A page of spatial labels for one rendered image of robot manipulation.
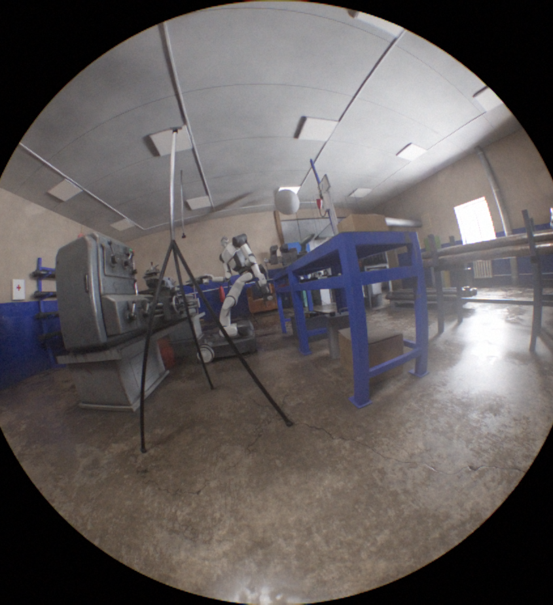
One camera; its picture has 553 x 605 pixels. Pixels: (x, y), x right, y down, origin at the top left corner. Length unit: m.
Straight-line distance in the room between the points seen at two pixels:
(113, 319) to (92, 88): 2.83
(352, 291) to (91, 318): 1.54
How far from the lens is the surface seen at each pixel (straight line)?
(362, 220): 1.01
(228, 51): 2.92
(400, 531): 0.70
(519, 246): 1.82
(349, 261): 0.89
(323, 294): 5.69
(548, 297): 2.54
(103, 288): 1.59
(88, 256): 1.55
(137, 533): 0.87
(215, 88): 3.16
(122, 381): 1.56
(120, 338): 1.72
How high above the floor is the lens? 0.65
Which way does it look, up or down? 4 degrees down
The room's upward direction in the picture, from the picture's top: 10 degrees counter-clockwise
